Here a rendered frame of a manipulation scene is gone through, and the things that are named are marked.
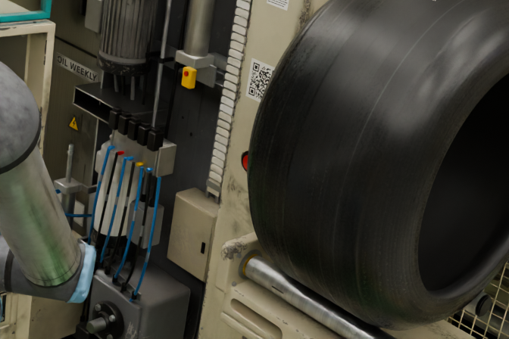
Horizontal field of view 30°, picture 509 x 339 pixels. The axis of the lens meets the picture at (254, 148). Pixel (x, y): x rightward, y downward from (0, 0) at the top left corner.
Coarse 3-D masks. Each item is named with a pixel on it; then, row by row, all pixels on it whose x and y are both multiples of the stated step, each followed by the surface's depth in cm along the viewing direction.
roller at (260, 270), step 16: (256, 256) 175; (256, 272) 173; (272, 272) 171; (272, 288) 171; (288, 288) 168; (304, 288) 167; (304, 304) 166; (320, 304) 164; (320, 320) 164; (336, 320) 162; (352, 320) 160; (352, 336) 159; (368, 336) 158; (384, 336) 157
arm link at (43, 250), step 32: (0, 64) 95; (0, 96) 93; (32, 96) 99; (0, 128) 93; (32, 128) 97; (0, 160) 96; (32, 160) 105; (0, 192) 106; (32, 192) 110; (0, 224) 116; (32, 224) 116; (64, 224) 126; (32, 256) 126; (64, 256) 132; (32, 288) 142; (64, 288) 141
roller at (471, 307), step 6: (480, 294) 176; (486, 294) 176; (474, 300) 175; (480, 300) 175; (486, 300) 175; (468, 306) 176; (474, 306) 175; (480, 306) 175; (486, 306) 176; (474, 312) 176; (480, 312) 175; (486, 312) 178
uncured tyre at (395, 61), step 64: (384, 0) 146; (448, 0) 143; (320, 64) 143; (384, 64) 138; (448, 64) 136; (256, 128) 150; (320, 128) 140; (384, 128) 134; (448, 128) 136; (256, 192) 151; (320, 192) 141; (384, 192) 136; (448, 192) 188; (320, 256) 146; (384, 256) 140; (448, 256) 181; (384, 320) 152
